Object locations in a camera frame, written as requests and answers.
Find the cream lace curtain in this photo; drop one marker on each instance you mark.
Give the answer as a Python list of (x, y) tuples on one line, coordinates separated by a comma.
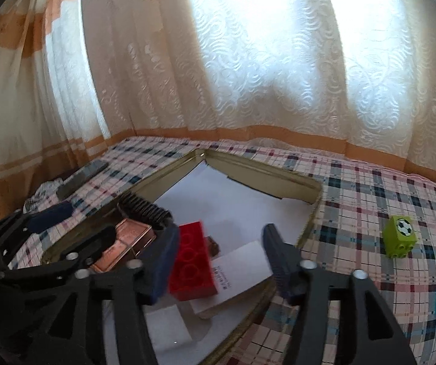
[(259, 64)]

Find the dark remote control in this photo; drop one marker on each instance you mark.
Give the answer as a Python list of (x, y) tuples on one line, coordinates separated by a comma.
[(83, 178)]

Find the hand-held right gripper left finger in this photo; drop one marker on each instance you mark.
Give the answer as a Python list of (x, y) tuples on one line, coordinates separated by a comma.
[(162, 262)]

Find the plaid bedsheet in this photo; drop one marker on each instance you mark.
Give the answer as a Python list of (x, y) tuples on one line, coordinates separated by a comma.
[(354, 205)]

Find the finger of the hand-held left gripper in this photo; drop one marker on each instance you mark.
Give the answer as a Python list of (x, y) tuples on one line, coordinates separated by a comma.
[(92, 243), (50, 215)]

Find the green cube with ball print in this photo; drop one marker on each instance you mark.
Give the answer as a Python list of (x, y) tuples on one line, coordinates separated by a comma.
[(400, 235)]

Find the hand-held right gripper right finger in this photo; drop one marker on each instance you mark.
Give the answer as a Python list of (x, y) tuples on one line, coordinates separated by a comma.
[(278, 262)]

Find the white knitted cloth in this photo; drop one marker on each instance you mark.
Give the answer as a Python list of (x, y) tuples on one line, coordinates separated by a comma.
[(41, 196)]

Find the gold metal tin box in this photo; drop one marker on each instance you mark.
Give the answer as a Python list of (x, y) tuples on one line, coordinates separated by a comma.
[(263, 175)]

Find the black hair clip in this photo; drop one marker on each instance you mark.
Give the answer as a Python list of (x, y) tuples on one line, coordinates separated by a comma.
[(143, 207)]

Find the white paper liner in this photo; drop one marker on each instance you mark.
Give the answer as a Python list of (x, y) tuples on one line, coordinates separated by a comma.
[(221, 197)]

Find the orange and white curtain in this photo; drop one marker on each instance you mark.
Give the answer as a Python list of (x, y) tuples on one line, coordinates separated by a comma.
[(24, 102)]

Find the pink box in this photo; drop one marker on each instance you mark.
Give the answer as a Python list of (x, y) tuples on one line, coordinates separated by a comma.
[(130, 235)]

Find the white box with red label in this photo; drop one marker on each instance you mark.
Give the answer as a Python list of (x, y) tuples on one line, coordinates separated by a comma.
[(240, 273)]

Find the red building brick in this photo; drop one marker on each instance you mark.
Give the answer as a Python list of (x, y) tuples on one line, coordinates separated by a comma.
[(193, 262)]

